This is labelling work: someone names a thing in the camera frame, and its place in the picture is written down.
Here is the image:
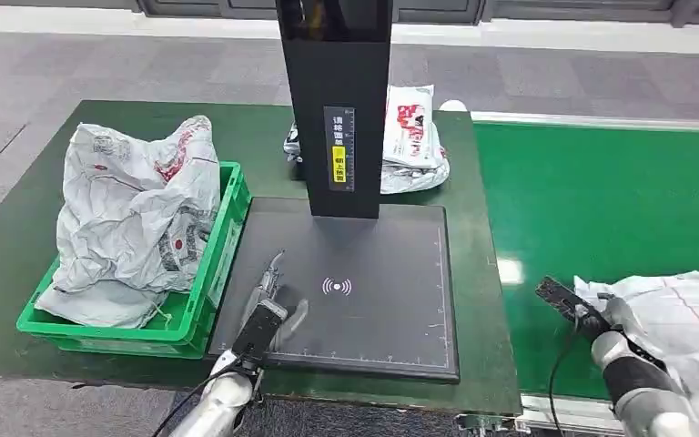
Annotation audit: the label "black scanner post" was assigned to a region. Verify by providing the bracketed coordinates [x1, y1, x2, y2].
[274, 0, 395, 220]

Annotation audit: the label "grey crumpled parcel bag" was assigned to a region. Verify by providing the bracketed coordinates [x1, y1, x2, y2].
[282, 122, 452, 196]

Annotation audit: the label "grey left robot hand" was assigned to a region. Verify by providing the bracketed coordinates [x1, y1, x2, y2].
[238, 249, 311, 354]

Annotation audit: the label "green conveyor belt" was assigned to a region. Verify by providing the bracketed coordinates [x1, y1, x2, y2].
[472, 121, 699, 402]

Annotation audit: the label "plain white plastic parcel bag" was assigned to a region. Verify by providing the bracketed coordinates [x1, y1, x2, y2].
[573, 270, 699, 437]

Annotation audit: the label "black scanner base plate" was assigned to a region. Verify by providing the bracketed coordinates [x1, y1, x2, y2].
[207, 196, 461, 385]

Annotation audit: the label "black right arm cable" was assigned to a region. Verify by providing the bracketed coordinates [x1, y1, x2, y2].
[547, 313, 587, 437]

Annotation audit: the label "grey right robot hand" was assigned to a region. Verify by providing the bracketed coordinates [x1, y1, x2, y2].
[573, 293, 635, 344]

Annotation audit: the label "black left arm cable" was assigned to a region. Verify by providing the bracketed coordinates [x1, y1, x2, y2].
[148, 355, 248, 437]

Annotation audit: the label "white parcel bag, grey print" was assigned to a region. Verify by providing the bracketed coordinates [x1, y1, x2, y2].
[35, 115, 223, 330]

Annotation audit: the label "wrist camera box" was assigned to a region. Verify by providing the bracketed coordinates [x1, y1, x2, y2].
[534, 275, 613, 342]
[231, 300, 289, 367]

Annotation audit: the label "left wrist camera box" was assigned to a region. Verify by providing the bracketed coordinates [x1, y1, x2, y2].
[231, 300, 289, 367]

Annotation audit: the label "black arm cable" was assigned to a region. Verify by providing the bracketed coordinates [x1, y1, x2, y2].
[148, 355, 248, 437]
[547, 313, 587, 437]

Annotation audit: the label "silver conveyor frame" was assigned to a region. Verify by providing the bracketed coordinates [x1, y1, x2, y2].
[452, 110, 699, 437]

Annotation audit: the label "green plastic crate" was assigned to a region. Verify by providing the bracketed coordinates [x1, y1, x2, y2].
[15, 160, 253, 361]

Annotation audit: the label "white parcel, red print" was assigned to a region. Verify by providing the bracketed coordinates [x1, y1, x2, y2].
[381, 83, 448, 170]

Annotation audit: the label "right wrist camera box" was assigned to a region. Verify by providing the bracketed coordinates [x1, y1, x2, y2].
[534, 275, 613, 342]

